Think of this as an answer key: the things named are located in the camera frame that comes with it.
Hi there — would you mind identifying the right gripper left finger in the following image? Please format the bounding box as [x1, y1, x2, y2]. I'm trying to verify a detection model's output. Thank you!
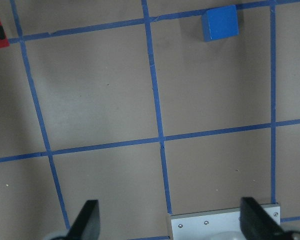
[65, 199, 100, 240]

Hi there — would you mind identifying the brown paper mat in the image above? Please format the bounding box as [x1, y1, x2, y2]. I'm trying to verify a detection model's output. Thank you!
[0, 0, 300, 240]

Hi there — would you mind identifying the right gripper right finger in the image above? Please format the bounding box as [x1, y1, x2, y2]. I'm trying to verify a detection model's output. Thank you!
[240, 197, 290, 240]

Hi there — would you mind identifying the blue wooden block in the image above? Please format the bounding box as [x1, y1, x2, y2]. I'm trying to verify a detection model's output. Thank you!
[201, 5, 239, 42]

